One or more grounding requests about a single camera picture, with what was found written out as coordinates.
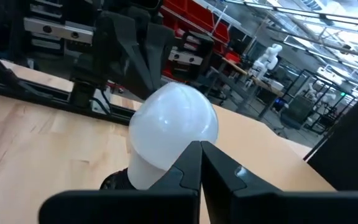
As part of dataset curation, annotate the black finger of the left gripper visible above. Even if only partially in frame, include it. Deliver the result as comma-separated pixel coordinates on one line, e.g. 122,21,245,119
144,23,176,91
71,11,155,101

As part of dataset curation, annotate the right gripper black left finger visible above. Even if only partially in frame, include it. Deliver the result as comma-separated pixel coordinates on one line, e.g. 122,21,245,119
38,140,203,224

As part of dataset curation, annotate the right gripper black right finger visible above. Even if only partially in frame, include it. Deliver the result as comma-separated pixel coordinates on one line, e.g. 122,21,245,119
200,140,358,224

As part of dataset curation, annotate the white light bulb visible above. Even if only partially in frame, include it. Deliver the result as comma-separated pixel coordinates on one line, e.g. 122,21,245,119
127,81,219,191

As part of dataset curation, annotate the red storage bin shelf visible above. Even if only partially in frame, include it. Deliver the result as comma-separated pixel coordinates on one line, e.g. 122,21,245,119
160,0,242,65

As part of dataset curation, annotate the beige desk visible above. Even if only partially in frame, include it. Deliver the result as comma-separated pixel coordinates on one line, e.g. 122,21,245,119
211,104,336,192

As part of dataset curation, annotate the black partition panel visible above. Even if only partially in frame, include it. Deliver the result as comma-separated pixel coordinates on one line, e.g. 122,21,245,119
303,82,358,192

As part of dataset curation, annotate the white humanoid robot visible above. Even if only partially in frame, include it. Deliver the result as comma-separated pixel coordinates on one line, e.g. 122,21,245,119
248,43,284,82

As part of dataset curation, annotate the black aluminium frame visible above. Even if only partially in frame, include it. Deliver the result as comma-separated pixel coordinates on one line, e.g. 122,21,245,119
0,40,136,126

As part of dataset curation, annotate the black metal workcell frame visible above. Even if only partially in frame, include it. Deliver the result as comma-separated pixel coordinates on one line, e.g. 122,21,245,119
277,68,357,135

